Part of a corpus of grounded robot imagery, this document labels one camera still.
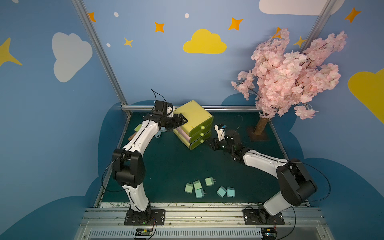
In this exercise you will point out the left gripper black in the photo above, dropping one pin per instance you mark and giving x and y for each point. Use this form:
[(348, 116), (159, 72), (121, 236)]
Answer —
[(175, 120)]

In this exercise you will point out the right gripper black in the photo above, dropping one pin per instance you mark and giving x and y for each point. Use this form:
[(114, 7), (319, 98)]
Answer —
[(217, 144)]

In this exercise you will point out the yellow-green drawer cabinet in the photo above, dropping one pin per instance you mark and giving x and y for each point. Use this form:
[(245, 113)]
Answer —
[(194, 113)]

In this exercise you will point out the green plug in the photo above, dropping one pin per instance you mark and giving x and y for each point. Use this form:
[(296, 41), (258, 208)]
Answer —
[(197, 185), (209, 181), (189, 188)]

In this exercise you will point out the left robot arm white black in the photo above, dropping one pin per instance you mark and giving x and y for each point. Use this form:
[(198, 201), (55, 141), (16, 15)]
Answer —
[(128, 167)]

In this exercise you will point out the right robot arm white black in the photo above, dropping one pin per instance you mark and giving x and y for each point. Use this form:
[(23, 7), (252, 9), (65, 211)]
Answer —
[(295, 182)]

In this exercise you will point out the blue toy dustpan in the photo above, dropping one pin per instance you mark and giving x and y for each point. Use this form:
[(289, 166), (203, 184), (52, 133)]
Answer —
[(158, 134)]

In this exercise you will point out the teal plug far right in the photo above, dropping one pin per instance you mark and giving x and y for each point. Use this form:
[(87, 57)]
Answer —
[(231, 192)]

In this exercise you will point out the teal plug tilted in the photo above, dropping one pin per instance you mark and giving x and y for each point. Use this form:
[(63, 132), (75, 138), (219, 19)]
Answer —
[(221, 191)]

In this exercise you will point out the teal plug lower middle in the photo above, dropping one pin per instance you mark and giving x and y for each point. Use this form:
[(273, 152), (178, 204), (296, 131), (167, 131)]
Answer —
[(200, 193)]

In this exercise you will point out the pink cherry blossom tree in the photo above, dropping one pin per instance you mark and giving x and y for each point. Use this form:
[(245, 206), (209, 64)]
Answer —
[(281, 81)]

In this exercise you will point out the right controller board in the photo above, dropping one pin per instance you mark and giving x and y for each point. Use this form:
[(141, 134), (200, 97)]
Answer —
[(269, 234)]

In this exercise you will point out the controller board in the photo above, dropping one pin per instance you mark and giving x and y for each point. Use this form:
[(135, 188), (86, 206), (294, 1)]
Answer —
[(143, 233), (269, 234)]

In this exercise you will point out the left controller board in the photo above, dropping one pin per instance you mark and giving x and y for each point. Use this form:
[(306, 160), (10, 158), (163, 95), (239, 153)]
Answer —
[(143, 233)]

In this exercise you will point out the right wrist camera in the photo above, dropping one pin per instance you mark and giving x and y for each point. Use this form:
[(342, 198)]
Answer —
[(220, 129)]

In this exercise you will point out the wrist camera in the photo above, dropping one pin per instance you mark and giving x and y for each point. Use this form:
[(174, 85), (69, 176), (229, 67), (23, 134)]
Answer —
[(163, 108), (220, 129)]

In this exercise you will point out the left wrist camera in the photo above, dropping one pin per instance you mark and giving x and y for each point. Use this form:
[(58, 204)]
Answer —
[(163, 108)]

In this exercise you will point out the green toy shovel wooden handle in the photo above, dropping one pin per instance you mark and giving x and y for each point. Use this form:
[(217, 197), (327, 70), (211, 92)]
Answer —
[(137, 128)]

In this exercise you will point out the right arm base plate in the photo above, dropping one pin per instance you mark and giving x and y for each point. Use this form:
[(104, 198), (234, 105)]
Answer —
[(255, 217)]

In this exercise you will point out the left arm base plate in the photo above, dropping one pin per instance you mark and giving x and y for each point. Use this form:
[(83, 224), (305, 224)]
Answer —
[(150, 217)]

